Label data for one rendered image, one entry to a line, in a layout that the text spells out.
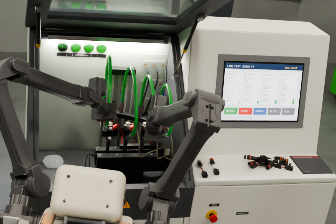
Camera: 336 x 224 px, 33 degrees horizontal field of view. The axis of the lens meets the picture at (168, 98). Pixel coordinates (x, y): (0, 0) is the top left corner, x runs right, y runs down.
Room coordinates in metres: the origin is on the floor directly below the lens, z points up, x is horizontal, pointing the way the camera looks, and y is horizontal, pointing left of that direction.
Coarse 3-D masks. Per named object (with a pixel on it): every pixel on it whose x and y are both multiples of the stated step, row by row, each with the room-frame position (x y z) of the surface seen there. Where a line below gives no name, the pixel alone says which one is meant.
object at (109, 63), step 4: (108, 56) 2.28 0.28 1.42; (108, 60) 2.36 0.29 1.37; (108, 64) 2.38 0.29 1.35; (108, 68) 2.40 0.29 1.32; (108, 76) 2.14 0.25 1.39; (108, 80) 2.13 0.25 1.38; (108, 84) 2.11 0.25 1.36; (108, 88) 2.10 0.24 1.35; (108, 92) 2.09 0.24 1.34; (104, 96) 2.42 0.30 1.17; (108, 96) 2.08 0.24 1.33; (108, 100) 2.07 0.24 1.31; (108, 124) 2.07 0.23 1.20
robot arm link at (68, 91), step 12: (12, 60) 1.64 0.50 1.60; (24, 72) 1.65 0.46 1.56; (36, 72) 1.74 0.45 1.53; (24, 84) 1.71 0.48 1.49; (36, 84) 1.72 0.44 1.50; (48, 84) 1.76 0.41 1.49; (60, 84) 1.80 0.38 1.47; (72, 84) 1.86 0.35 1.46; (60, 96) 1.82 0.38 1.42; (72, 96) 1.83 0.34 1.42; (84, 96) 1.87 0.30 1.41
